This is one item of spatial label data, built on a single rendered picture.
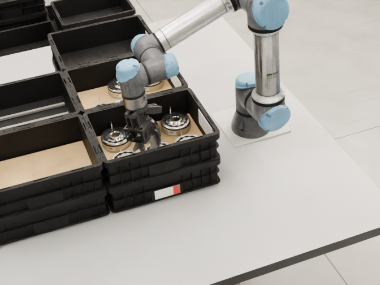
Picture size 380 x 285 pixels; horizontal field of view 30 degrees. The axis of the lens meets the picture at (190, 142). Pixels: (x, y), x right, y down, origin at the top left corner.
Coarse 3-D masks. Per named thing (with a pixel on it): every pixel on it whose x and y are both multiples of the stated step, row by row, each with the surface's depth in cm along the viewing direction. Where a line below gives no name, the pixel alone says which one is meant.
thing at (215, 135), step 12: (156, 96) 251; (192, 96) 250; (108, 108) 246; (204, 108) 244; (216, 132) 233; (96, 144) 231; (168, 144) 229; (180, 144) 229; (192, 144) 231; (132, 156) 225; (144, 156) 227; (108, 168) 225
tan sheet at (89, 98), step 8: (96, 88) 274; (104, 88) 274; (160, 88) 273; (168, 88) 272; (80, 96) 271; (88, 96) 270; (96, 96) 270; (104, 96) 270; (88, 104) 266; (96, 104) 266
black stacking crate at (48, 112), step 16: (32, 80) 264; (48, 80) 266; (0, 96) 263; (16, 96) 265; (32, 96) 268; (48, 96) 270; (64, 96) 269; (0, 112) 265; (16, 112) 264; (48, 112) 264; (64, 112) 263
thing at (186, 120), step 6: (168, 114) 254; (174, 114) 254; (180, 114) 254; (186, 114) 253; (162, 120) 251; (168, 120) 251; (186, 120) 251; (168, 126) 248; (174, 126) 248; (180, 126) 248; (186, 126) 249
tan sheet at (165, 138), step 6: (192, 120) 256; (192, 126) 253; (162, 132) 251; (192, 132) 250; (198, 132) 250; (162, 138) 248; (168, 138) 248; (174, 138) 248; (132, 144) 246; (132, 150) 243; (138, 150) 243; (108, 156) 242
